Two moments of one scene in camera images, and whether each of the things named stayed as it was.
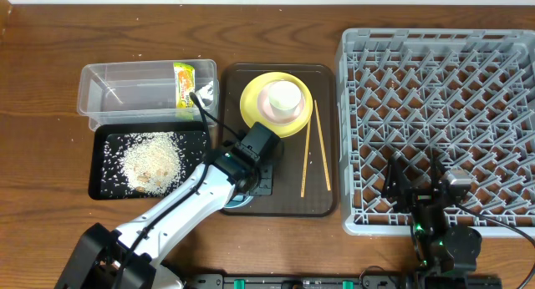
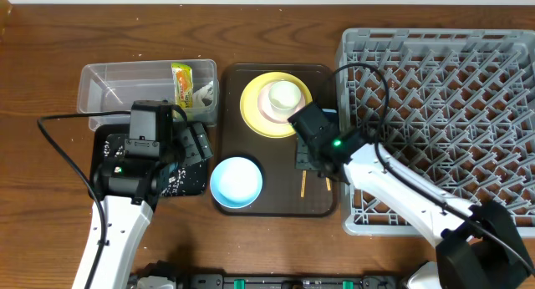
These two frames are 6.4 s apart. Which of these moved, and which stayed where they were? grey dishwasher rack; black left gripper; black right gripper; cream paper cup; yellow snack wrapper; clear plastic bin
Moved: black left gripper; black right gripper
Stayed: yellow snack wrapper; grey dishwasher rack; clear plastic bin; cream paper cup
